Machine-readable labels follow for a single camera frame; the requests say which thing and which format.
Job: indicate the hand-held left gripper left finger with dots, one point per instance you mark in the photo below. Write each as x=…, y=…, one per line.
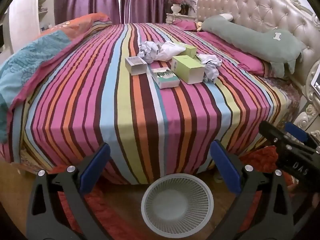
x=96, y=166

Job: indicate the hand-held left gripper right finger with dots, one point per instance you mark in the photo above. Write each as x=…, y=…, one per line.
x=225, y=168

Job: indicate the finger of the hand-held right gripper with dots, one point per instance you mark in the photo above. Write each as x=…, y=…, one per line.
x=271, y=133
x=296, y=131

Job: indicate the white mesh wastebasket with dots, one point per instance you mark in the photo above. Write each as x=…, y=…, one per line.
x=160, y=220

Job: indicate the white paper ball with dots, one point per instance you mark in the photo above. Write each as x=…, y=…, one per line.
x=208, y=59
x=149, y=51
x=211, y=73

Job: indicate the large green box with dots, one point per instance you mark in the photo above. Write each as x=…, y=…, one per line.
x=187, y=68

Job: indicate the small white box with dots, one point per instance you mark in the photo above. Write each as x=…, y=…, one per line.
x=136, y=65

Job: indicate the ornate cream nightstand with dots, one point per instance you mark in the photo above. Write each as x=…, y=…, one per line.
x=308, y=105

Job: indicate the red rug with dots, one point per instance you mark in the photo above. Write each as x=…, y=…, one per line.
x=120, y=217

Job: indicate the tablet screen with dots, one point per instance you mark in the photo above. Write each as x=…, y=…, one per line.
x=316, y=78

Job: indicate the striped bed sheet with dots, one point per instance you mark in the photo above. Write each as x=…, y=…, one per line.
x=140, y=120

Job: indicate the large pink pillow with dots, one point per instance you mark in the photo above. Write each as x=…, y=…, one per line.
x=237, y=55

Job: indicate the long green bone-print pillow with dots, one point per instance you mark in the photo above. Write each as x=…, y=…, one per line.
x=247, y=38

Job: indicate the green printed white box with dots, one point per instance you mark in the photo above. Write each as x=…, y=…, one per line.
x=165, y=78

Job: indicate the small green box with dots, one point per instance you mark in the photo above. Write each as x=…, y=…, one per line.
x=188, y=50

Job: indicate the orange and blue quilt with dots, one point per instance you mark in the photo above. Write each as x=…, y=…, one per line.
x=32, y=62

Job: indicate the white plastic bag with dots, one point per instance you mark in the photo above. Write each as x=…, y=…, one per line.
x=170, y=51

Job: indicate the yellow plush toy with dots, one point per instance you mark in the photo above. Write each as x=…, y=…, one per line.
x=199, y=25

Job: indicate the tufted cream headboard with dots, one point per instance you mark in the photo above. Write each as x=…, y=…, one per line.
x=255, y=2

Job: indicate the small pink pillow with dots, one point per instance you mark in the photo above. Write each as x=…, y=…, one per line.
x=187, y=25

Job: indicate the cream bedside table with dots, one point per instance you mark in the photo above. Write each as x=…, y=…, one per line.
x=181, y=18

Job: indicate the white vase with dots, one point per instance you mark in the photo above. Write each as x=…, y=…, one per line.
x=176, y=8

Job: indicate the purple curtain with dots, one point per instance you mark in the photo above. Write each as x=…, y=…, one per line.
x=107, y=1

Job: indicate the white shelf unit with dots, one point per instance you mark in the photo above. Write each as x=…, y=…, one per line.
x=22, y=12

